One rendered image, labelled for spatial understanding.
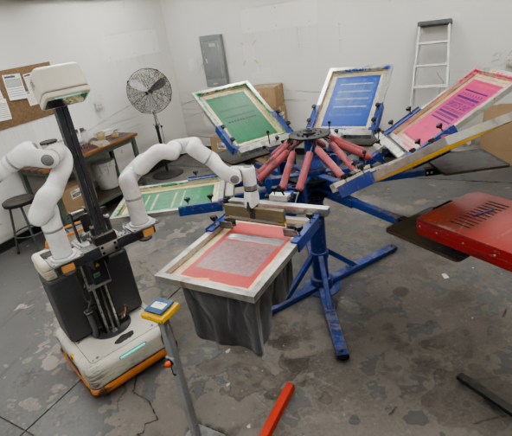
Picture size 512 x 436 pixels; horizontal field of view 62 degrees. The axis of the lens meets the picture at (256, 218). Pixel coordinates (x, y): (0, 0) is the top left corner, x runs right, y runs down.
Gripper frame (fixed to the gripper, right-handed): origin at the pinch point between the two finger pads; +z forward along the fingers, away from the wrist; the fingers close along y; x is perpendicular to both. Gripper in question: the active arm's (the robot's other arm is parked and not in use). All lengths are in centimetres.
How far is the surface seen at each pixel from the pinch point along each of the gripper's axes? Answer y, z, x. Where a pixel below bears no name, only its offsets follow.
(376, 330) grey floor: -50, 108, 56
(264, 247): 12.0, 13.7, 11.0
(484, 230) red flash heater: -6, -3, 116
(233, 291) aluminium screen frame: 57, 10, 19
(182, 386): 76, 62, -9
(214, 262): 33.1, 14.1, -7.9
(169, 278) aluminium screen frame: 57, 11, -19
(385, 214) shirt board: -49, 17, 62
